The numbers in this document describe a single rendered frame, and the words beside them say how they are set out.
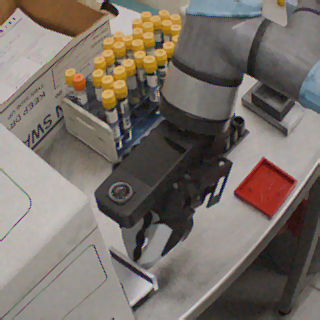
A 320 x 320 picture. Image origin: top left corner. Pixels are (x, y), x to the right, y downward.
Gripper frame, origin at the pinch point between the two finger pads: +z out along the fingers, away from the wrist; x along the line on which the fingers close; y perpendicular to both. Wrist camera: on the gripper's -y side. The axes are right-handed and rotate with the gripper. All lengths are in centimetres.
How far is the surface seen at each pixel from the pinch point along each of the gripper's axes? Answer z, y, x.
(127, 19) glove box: -16.6, 24.4, 28.4
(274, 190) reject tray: -6.4, 20.1, -5.1
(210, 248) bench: -0.4, 10.1, -3.5
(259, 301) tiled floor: 60, 81, 5
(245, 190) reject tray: -5.2, 18.0, -1.6
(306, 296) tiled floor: 55, 88, -7
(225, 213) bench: -2.9, 14.5, -1.6
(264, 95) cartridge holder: -13.4, 29.8, 5.1
